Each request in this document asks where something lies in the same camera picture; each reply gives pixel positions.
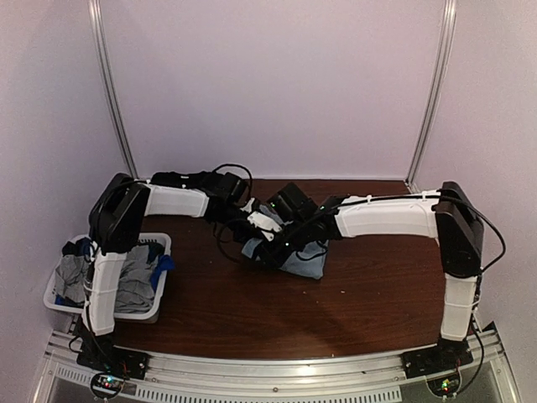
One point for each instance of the grey garment in basket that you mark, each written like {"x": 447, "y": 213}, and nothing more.
{"x": 134, "y": 294}

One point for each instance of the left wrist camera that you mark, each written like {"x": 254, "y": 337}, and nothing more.
{"x": 252, "y": 206}

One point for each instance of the black t-shirt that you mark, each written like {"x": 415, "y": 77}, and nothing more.
{"x": 184, "y": 181}

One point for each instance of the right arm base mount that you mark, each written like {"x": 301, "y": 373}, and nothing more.
{"x": 433, "y": 360}

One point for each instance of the blue garment in basket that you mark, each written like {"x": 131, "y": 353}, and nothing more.
{"x": 164, "y": 264}

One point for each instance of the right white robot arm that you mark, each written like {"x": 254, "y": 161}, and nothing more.
{"x": 400, "y": 271}

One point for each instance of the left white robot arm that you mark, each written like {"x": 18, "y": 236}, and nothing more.
{"x": 115, "y": 224}

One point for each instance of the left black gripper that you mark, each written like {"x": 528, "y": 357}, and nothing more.
{"x": 252, "y": 232}

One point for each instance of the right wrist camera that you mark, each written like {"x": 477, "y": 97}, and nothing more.
{"x": 268, "y": 227}

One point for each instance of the light blue denim garment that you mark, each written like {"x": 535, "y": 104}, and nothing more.
{"x": 313, "y": 258}

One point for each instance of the white laundry basket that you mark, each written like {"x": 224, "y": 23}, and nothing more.
{"x": 80, "y": 244}

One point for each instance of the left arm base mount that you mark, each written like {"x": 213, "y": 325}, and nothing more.
{"x": 120, "y": 362}

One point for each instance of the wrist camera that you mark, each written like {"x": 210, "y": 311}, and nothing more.
{"x": 268, "y": 227}
{"x": 252, "y": 206}

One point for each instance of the aluminium frame post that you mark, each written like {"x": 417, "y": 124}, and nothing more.
{"x": 443, "y": 53}
{"x": 103, "y": 60}

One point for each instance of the right aluminium frame post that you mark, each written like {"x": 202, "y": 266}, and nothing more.
{"x": 443, "y": 53}

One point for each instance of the front aluminium rail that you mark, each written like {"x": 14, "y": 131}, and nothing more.
{"x": 378, "y": 377}

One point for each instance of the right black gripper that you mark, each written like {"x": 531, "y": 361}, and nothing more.
{"x": 274, "y": 259}

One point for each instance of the left aluminium frame post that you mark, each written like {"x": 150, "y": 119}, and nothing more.
{"x": 103, "y": 60}

